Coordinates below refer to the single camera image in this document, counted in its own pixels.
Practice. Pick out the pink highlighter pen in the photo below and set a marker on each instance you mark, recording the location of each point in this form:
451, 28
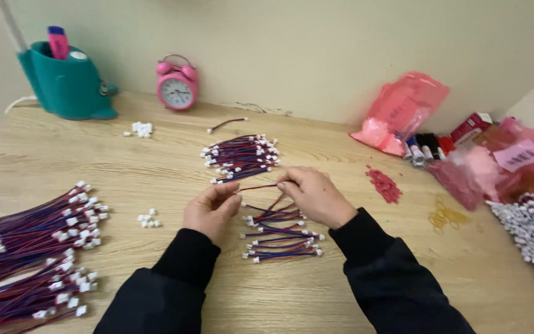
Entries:
58, 42

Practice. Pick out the pink plastic bag with label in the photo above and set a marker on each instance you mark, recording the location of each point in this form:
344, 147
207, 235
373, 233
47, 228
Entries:
494, 167

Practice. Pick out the few scattered white connectors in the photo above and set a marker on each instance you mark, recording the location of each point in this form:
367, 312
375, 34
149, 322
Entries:
149, 220

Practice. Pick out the white lamp pole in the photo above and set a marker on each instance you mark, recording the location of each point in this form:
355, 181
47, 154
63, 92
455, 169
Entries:
9, 25

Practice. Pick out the person's right hand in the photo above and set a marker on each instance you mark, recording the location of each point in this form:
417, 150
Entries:
318, 197

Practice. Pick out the red thread spool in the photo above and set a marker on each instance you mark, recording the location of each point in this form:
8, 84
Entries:
446, 144

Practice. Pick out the pile of yellow rubber bands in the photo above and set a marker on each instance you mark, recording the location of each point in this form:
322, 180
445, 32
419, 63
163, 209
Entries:
445, 215

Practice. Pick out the small heap of white connectors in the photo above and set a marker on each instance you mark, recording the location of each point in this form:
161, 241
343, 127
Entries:
141, 129

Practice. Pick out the black thread spool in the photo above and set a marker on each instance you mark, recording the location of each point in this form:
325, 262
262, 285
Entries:
430, 144

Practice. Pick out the red cardboard box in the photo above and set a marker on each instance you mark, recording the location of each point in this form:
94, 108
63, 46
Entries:
470, 128

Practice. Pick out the person's left hand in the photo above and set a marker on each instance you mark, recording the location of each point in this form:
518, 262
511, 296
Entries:
206, 213

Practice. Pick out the big heap of white connectors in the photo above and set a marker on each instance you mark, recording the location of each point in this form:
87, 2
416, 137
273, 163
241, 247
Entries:
533, 232

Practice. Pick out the pink twin-bell alarm clock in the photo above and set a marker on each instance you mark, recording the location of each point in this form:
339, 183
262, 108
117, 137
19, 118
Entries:
177, 87

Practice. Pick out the pile of red crimp bits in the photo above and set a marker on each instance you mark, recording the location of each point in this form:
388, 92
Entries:
384, 185

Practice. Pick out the teal desk lamp base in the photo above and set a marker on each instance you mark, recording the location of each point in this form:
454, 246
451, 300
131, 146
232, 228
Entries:
65, 83

